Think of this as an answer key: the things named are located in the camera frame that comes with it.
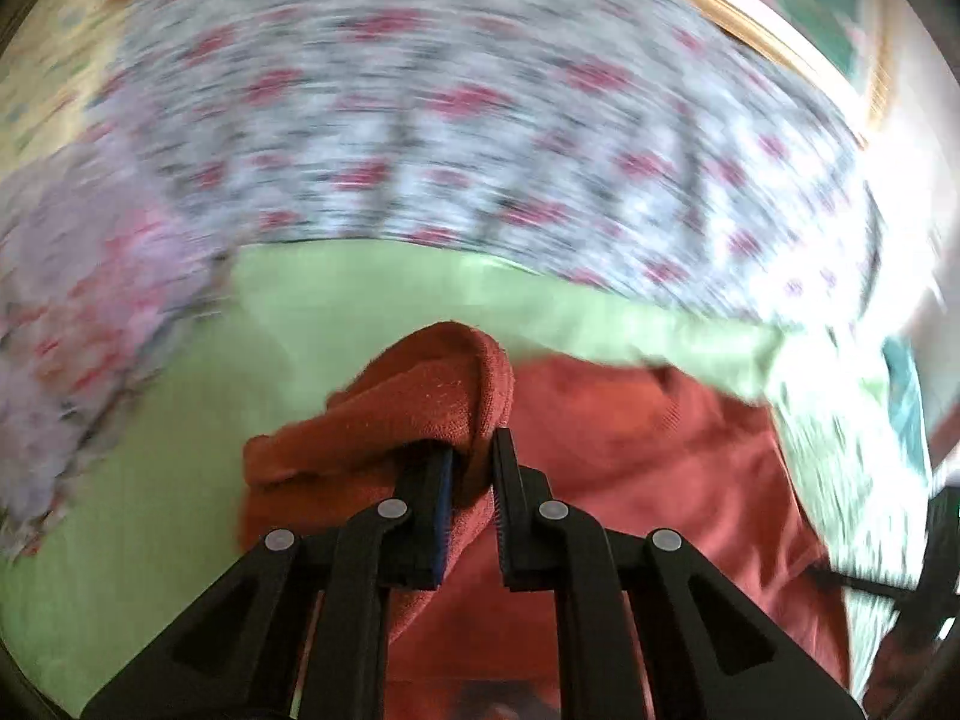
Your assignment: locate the white floral blanket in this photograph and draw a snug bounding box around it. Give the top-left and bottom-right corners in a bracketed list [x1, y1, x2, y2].
[82, 0, 935, 691]

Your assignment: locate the red knitted garment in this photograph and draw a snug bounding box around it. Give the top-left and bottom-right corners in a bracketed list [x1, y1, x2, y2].
[238, 321, 852, 720]

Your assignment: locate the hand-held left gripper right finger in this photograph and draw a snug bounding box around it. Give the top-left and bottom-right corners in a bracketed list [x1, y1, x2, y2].
[491, 427, 865, 720]

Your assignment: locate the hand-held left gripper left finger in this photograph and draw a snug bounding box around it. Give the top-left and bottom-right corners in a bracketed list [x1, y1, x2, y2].
[81, 448, 456, 720]

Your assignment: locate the purple floral pillow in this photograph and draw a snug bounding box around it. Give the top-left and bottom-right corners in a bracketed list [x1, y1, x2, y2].
[0, 139, 237, 563]

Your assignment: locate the light green bed sheet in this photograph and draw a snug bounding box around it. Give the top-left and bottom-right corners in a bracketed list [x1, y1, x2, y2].
[0, 238, 796, 717]

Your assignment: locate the yellow animal print pillow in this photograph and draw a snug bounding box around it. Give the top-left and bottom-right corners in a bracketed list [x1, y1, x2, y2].
[0, 0, 140, 173]

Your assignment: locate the wooden bed frame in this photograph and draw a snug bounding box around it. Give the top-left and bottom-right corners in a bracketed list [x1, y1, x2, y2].
[581, 0, 897, 147]

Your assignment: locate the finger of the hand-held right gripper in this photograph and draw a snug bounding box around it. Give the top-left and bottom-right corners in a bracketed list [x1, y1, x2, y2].
[814, 568, 912, 601]

